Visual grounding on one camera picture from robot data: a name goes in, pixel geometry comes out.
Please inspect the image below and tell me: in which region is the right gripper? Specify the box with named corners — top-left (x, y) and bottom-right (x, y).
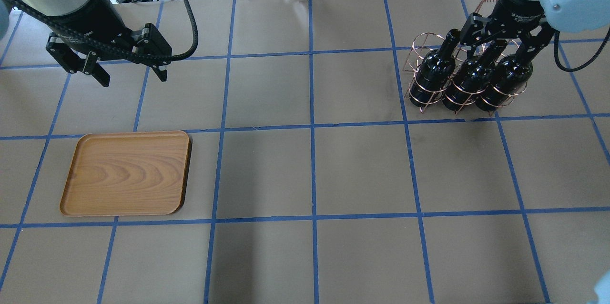
top-left (459, 0), bottom-right (558, 76)

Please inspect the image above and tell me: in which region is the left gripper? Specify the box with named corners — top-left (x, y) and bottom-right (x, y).
top-left (46, 0), bottom-right (172, 87)

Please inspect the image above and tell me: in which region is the black wine bottle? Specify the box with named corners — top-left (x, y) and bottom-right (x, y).
top-left (409, 29), bottom-right (460, 109)
top-left (442, 40), bottom-right (508, 113)
top-left (475, 54), bottom-right (533, 113)

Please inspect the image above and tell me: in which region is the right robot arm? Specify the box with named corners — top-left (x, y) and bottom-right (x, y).
top-left (460, 0), bottom-right (610, 72)

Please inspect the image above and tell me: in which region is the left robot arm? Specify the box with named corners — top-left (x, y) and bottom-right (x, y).
top-left (21, 0), bottom-right (172, 87)

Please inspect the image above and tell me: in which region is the wooden tray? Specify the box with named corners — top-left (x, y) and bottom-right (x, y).
top-left (59, 131), bottom-right (192, 217)

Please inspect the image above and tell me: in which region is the copper wire bottle basket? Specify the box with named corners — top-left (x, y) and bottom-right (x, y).
top-left (406, 0), bottom-right (543, 114)

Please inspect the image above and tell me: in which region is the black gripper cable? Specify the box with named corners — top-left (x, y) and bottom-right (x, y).
top-left (0, 0), bottom-right (199, 62)

